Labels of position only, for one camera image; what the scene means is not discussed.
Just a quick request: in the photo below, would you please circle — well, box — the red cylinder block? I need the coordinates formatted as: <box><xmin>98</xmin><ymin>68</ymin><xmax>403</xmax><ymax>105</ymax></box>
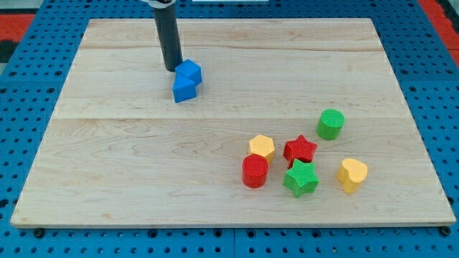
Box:
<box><xmin>241</xmin><ymin>154</ymin><xmax>269</xmax><ymax>188</ymax></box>

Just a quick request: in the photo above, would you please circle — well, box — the yellow hexagon block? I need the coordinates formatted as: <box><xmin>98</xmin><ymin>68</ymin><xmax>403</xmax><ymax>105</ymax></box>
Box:
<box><xmin>248</xmin><ymin>135</ymin><xmax>275</xmax><ymax>164</ymax></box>

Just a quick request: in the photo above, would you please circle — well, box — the blue cube block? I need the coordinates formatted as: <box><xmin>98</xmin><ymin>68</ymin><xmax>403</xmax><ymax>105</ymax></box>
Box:
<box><xmin>175</xmin><ymin>59</ymin><xmax>202</xmax><ymax>85</ymax></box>

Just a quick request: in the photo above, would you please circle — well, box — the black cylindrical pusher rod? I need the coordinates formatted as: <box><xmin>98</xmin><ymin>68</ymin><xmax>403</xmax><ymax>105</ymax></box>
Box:
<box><xmin>153</xmin><ymin>0</ymin><xmax>183</xmax><ymax>72</ymax></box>

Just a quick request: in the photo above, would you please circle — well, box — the light wooden board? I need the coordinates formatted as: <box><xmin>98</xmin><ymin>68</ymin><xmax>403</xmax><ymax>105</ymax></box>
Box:
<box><xmin>11</xmin><ymin>19</ymin><xmax>455</xmax><ymax>229</ymax></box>

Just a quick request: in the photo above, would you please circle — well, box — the blue triangle block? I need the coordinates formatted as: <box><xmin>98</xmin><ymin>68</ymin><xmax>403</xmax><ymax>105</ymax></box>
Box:
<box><xmin>172</xmin><ymin>74</ymin><xmax>197</xmax><ymax>103</ymax></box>

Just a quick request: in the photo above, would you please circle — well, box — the red star block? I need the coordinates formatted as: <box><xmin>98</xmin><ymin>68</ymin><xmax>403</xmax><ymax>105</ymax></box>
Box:
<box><xmin>283</xmin><ymin>135</ymin><xmax>318</xmax><ymax>168</ymax></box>

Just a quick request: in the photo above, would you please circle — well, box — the green star block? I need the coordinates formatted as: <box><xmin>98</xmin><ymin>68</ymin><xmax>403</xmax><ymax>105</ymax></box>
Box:
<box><xmin>283</xmin><ymin>159</ymin><xmax>320</xmax><ymax>198</ymax></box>

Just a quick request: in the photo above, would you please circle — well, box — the green cylinder block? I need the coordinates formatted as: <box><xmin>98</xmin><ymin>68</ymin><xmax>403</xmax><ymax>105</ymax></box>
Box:
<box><xmin>316</xmin><ymin>109</ymin><xmax>346</xmax><ymax>140</ymax></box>

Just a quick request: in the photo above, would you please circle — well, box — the yellow heart block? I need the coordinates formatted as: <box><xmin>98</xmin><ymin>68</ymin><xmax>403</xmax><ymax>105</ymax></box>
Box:
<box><xmin>336</xmin><ymin>158</ymin><xmax>368</xmax><ymax>194</ymax></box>

